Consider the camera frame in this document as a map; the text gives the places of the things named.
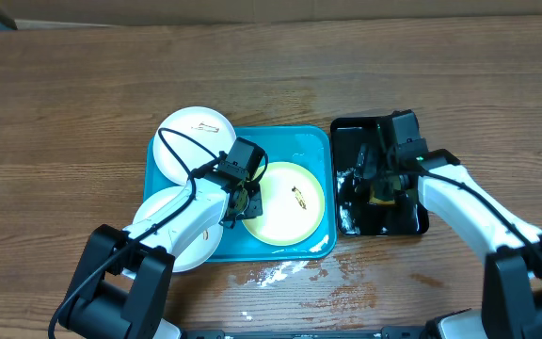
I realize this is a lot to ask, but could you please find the green yellow sponge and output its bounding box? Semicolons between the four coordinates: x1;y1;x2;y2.
369;180;395;206

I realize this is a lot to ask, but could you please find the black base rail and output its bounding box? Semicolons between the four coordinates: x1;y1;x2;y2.
180;326;438;339

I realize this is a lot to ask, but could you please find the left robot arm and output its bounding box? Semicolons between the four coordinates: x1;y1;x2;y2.
48;137;268;339

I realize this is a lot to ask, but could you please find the teal plastic tray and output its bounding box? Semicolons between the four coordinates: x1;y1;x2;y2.
142;124;338;264

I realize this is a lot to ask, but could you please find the black rectangular tray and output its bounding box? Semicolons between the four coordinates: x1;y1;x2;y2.
330;111;429;236

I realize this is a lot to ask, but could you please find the yellow-green rimmed plate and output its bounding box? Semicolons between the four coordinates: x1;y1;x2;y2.
243;162;326;246

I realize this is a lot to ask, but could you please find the white plate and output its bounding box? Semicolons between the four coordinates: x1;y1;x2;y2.
152;106;236;186
133;186;223;273

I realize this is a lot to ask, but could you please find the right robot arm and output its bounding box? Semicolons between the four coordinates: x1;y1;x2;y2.
355;110;542;339

